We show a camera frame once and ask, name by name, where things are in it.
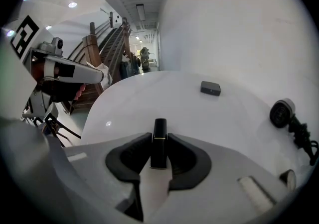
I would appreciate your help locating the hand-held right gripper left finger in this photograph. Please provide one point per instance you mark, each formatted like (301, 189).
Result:
(129, 153)

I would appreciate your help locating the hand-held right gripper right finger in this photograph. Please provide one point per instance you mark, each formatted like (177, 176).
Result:
(194, 163)

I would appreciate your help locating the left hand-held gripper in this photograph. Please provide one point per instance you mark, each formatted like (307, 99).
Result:
(25, 36)

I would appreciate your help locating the small black rectangular stick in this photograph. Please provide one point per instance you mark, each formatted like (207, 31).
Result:
(158, 148)

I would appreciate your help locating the small black cube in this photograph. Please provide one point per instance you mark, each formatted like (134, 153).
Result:
(210, 88)

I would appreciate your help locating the round white table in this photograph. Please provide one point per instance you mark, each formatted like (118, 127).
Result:
(174, 98)

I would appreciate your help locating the person's left hand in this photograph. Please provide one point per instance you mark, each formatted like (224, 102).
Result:
(80, 91)

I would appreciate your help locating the wooden staircase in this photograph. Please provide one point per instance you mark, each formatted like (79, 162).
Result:
(109, 51)

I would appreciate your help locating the small ceiling light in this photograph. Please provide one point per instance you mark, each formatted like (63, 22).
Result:
(140, 12)

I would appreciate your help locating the small grey gripper camera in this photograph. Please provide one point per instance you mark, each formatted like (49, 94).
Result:
(53, 45)

